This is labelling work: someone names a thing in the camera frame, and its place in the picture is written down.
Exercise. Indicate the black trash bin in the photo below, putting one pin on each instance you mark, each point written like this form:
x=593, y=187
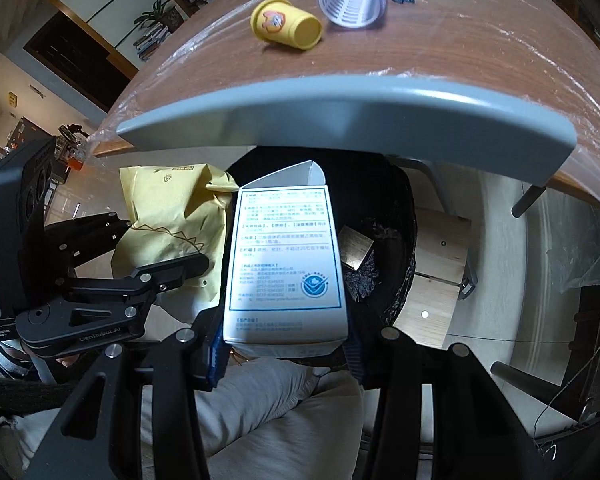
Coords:
x=380, y=200

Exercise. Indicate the person's legs in grey trousers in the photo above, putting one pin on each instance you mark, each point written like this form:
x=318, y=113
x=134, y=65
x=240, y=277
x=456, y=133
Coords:
x=270, y=402

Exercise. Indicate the yellow paper envelope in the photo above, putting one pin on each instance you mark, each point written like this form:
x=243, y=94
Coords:
x=170, y=200

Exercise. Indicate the stack of books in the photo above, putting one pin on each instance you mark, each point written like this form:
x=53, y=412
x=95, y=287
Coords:
x=150, y=42

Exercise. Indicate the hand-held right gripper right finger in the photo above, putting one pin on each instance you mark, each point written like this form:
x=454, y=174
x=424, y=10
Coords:
x=356, y=362

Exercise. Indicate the grey chair with wooden seat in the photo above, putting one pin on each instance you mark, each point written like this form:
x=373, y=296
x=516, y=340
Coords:
x=330, y=120

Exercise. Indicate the yellow paper cup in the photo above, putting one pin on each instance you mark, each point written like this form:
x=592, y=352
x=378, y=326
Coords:
x=287, y=22

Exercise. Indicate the white medicine box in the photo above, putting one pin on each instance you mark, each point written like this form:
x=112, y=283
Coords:
x=285, y=240

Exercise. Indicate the dark knit cloth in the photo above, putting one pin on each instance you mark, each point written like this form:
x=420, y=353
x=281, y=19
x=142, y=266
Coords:
x=15, y=397

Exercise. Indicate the brown cardboard piece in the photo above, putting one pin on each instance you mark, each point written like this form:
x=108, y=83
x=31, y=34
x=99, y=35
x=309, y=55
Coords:
x=355, y=251

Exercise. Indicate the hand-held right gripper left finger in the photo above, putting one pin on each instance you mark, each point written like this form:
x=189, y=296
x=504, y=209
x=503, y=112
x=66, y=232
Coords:
x=215, y=366

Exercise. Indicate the leafy plant in square pot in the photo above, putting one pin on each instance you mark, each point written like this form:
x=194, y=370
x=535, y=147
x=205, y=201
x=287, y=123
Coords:
x=156, y=12

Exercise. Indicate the person's left hand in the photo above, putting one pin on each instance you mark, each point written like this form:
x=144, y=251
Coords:
x=17, y=361

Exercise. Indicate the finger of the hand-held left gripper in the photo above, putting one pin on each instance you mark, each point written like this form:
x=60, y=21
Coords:
x=95, y=230
x=170, y=272

